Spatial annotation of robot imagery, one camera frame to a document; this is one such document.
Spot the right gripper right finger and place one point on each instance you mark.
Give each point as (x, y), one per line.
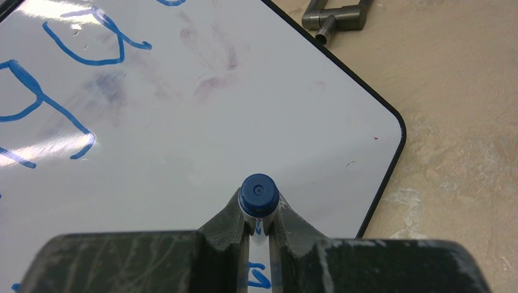
(294, 259)

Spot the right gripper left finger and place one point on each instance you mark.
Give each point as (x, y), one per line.
(223, 261)

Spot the white marker pen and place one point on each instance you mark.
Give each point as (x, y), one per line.
(258, 199)

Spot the white whiteboard black frame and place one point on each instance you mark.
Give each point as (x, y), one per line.
(148, 115)

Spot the black metal allen key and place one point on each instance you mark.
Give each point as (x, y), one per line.
(327, 21)

